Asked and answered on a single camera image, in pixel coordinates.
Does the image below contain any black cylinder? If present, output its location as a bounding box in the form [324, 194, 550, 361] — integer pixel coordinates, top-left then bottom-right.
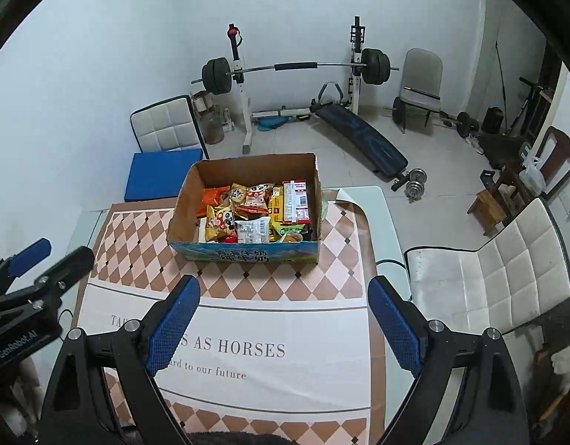
[481, 106, 504, 134]

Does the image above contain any yellow panda packet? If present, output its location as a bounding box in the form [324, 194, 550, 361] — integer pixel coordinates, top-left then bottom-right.
[205, 206, 239, 242]

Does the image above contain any wooden stool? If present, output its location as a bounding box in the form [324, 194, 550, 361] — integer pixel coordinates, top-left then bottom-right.
[468, 190, 507, 237]

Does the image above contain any black dumbbell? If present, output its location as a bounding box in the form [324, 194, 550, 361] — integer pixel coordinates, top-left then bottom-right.
[440, 110, 480, 139]

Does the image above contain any cardboard box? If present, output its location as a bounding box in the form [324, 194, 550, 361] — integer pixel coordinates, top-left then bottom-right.
[167, 152, 323, 265]

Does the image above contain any dark sit-up bench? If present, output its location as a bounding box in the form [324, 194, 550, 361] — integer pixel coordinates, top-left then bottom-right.
[309, 81, 408, 181]

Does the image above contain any grey chair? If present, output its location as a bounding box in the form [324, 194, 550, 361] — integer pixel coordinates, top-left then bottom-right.
[398, 47, 444, 133]

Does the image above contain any green snack packet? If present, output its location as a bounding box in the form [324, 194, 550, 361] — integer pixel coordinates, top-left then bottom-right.
[272, 221, 311, 237]

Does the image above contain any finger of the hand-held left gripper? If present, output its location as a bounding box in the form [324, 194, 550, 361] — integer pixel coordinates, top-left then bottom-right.
[0, 238, 52, 298]
[27, 246, 96, 312]

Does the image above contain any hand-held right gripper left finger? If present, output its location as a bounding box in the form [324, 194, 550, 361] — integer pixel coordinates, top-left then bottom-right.
[37, 274, 201, 445]

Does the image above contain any white red barcode packet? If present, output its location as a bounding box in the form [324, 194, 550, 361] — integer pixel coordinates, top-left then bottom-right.
[283, 179, 312, 224]

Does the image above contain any yellow snack bag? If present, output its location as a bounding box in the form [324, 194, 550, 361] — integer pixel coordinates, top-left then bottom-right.
[268, 187, 286, 223]

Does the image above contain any blue foam mat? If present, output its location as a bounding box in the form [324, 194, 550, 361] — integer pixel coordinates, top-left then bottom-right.
[124, 148, 206, 203]

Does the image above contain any wooden chair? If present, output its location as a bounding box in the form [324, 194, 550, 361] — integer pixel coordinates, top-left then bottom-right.
[493, 126, 570, 223]

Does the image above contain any checkered table mat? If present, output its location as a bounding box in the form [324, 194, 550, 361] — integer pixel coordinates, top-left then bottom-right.
[76, 197, 406, 445]

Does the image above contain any orange snack packet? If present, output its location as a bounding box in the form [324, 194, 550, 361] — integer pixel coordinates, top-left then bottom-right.
[198, 188, 230, 218]

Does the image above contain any white red panda packet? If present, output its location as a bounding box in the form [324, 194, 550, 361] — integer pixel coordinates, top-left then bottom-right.
[245, 184, 274, 209]

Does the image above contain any white plastic bag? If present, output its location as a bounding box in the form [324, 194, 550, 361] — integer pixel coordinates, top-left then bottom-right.
[519, 144, 545, 195]

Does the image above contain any white snack packet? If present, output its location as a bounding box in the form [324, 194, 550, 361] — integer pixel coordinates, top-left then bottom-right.
[236, 215, 271, 244]

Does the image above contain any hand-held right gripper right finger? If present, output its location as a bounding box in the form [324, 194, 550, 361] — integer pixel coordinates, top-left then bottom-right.
[367, 275, 531, 445]

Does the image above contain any white squat rack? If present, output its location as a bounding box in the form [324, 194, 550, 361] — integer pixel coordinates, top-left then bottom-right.
[227, 16, 366, 155]

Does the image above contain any small black barbell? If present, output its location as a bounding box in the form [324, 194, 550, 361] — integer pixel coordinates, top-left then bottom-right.
[384, 86, 442, 123]

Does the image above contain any chrome dumbbell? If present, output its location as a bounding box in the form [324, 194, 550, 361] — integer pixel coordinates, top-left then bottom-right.
[391, 169, 429, 202]

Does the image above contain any white padded chair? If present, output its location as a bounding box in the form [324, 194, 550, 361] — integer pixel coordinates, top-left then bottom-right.
[404, 197, 570, 334]
[129, 95, 209, 158]

